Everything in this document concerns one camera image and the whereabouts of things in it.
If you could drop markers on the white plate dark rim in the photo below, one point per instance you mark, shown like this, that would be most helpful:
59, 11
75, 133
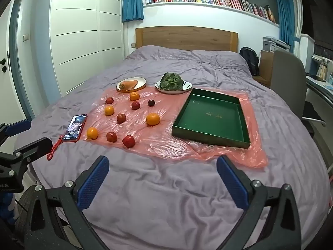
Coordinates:
186, 85

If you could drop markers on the white desk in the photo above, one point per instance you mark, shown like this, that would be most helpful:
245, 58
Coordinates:
318, 84

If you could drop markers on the light switch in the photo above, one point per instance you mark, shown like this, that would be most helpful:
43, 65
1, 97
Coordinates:
25, 37

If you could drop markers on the black backpack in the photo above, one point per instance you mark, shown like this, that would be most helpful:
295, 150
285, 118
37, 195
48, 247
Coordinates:
249, 60

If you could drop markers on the white printer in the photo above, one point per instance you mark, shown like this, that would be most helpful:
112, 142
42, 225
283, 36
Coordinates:
269, 45

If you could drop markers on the large orange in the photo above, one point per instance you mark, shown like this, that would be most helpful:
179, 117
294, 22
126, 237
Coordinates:
152, 119

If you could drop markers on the wrinkled red apple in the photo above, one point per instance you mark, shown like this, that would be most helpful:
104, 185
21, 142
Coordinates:
109, 100

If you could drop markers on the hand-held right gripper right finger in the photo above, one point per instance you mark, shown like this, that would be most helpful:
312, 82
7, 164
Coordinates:
234, 185

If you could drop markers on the carrot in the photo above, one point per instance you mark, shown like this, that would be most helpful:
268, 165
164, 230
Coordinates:
128, 85

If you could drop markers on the green leafy vegetable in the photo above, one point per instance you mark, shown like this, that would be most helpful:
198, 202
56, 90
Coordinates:
170, 81

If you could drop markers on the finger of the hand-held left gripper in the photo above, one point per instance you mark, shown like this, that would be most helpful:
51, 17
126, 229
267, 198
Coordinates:
36, 147
18, 127

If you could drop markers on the white curtain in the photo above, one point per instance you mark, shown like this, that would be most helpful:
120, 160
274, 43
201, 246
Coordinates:
298, 18

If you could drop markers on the pink plastic sheet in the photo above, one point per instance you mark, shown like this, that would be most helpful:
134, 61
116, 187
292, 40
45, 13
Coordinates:
161, 140

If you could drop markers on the blue curtain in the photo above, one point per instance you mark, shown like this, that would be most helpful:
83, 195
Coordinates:
132, 0
285, 18

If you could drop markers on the white door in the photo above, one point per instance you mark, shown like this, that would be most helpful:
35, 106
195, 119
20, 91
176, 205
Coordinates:
5, 96

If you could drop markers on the white plate orange rim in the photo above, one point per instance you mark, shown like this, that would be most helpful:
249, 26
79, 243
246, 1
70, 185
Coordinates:
140, 82

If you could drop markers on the wooden nightstand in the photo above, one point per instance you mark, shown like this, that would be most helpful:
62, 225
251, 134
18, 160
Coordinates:
264, 65

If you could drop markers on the smartphone in red case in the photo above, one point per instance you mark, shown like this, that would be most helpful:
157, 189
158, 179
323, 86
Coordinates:
75, 127

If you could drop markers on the standing books and papers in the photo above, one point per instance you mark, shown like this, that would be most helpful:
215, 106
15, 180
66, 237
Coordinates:
322, 69

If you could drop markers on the small red apple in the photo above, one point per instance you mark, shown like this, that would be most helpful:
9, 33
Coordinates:
121, 118
111, 137
135, 105
128, 141

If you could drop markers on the grey office chair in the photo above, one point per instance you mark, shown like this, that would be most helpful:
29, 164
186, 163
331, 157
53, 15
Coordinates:
286, 73

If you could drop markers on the white wardrobe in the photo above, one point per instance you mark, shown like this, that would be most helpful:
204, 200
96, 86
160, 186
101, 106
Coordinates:
78, 44

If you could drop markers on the white cabinet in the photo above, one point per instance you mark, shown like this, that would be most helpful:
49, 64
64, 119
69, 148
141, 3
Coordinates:
307, 52

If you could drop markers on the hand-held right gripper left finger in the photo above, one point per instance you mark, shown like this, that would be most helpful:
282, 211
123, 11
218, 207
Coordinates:
93, 182

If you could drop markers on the dark purple plum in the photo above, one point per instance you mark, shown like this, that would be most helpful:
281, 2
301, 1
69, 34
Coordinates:
151, 102

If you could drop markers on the wooden headboard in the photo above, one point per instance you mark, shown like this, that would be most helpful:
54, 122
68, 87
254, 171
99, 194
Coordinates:
182, 37

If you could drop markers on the green tray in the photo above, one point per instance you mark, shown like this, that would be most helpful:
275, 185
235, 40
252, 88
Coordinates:
208, 119

